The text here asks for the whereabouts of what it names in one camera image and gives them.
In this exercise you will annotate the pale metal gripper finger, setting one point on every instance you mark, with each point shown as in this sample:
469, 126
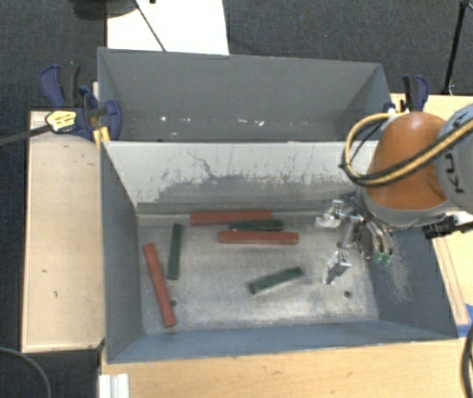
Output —
339, 265
333, 216

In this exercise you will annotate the dark green flat block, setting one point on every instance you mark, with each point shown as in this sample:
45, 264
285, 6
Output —
257, 224
175, 251
276, 280

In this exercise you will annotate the red-brown flat block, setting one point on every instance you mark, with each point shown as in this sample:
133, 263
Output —
159, 284
230, 217
258, 237

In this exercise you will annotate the grey metal bin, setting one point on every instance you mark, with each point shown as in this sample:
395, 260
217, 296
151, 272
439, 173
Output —
228, 98

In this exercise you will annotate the pale wood flat board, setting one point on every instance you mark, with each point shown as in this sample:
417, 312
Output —
62, 239

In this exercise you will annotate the black cylinder on white bracket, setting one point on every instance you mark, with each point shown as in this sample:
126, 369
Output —
448, 225

